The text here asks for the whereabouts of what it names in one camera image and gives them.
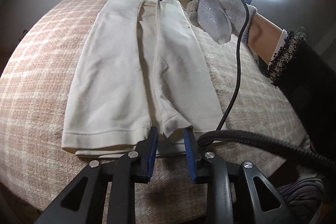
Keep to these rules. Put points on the grey gloved right hand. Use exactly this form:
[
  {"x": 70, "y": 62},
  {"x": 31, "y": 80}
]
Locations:
[{"x": 221, "y": 18}]

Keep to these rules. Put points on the right forearm black sleeve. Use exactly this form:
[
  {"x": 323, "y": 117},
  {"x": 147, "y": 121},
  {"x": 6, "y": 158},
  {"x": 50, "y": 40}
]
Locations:
[{"x": 303, "y": 77}]

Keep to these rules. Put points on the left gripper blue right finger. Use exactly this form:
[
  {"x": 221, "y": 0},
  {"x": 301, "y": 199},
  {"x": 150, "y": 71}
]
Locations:
[{"x": 236, "y": 193}]

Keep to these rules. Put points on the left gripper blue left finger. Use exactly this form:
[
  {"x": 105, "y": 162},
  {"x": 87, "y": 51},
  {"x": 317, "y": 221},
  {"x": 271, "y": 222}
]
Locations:
[{"x": 83, "y": 199}]

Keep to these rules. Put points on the plaid bed blanket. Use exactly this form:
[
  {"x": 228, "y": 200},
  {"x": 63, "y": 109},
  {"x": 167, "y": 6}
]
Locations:
[{"x": 34, "y": 91}]

